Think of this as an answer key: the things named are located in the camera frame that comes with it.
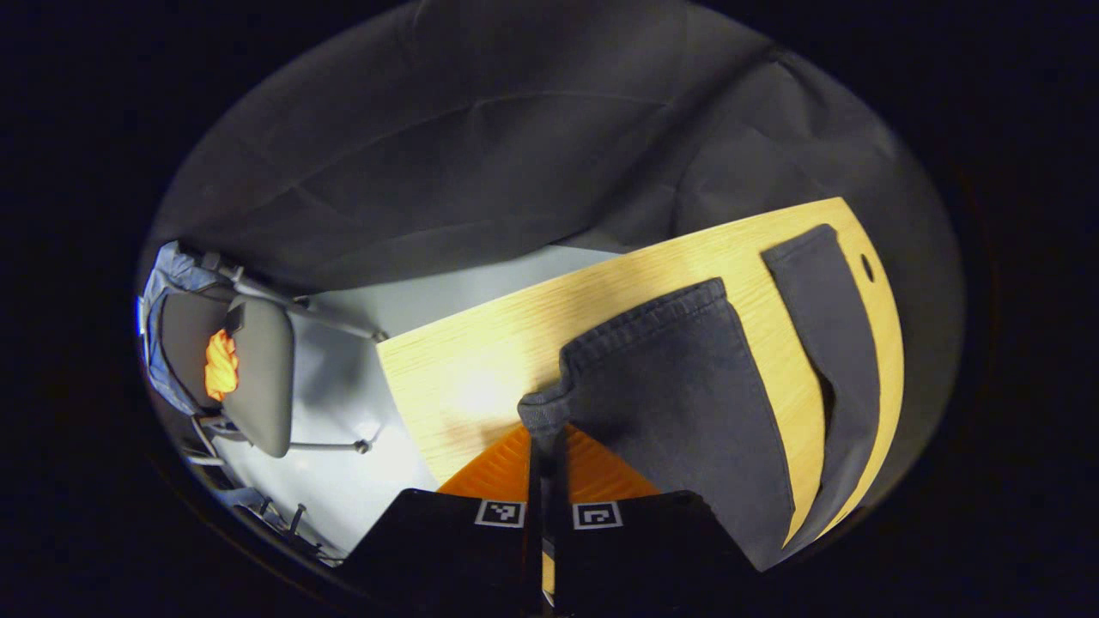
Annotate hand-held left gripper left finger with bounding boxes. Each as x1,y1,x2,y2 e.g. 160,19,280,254
339,423,543,618

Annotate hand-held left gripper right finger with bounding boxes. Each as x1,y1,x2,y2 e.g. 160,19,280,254
549,425,761,618

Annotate black jeans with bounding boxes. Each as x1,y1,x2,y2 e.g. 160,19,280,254
518,225,883,572

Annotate grey folding chair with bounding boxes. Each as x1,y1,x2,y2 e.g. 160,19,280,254
159,249,389,460

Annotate orange crumpled item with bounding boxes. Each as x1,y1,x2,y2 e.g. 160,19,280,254
204,330,240,402

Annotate blue garment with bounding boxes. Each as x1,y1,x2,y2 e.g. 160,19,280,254
137,242,237,419

